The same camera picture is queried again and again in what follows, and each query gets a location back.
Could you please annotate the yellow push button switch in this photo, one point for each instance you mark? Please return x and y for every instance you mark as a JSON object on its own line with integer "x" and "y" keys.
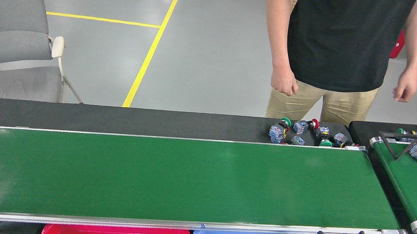
{"x": 340, "y": 140}

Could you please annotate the person's left forearm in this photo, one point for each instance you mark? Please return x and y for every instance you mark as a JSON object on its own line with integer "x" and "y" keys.
{"x": 415, "y": 48}

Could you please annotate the person's right forearm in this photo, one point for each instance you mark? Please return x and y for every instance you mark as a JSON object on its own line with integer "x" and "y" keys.
{"x": 279, "y": 41}

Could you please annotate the long green conveyor belt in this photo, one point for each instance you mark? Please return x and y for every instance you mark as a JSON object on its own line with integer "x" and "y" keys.
{"x": 182, "y": 179}

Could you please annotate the person's left hand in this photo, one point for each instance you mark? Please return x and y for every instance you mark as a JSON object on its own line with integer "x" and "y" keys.
{"x": 406, "y": 86}

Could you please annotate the person's right hand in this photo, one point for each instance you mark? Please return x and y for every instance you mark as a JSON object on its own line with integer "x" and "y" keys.
{"x": 283, "y": 80}

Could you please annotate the black guide bar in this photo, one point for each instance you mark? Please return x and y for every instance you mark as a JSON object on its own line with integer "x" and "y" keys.
{"x": 388, "y": 146}

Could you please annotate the long black felt cover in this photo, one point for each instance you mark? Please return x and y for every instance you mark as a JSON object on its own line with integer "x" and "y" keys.
{"x": 109, "y": 118}

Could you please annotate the grey office chair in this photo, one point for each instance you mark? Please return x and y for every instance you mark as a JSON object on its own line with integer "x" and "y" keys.
{"x": 8, "y": 21}

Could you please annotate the red fire extinguisher box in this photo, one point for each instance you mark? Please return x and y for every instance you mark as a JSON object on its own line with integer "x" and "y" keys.
{"x": 397, "y": 46}

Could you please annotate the person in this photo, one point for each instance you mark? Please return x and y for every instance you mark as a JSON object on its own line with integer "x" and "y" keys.
{"x": 340, "y": 37}

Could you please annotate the blue switch contact block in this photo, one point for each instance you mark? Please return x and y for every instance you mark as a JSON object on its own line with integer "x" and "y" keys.
{"x": 298, "y": 140}

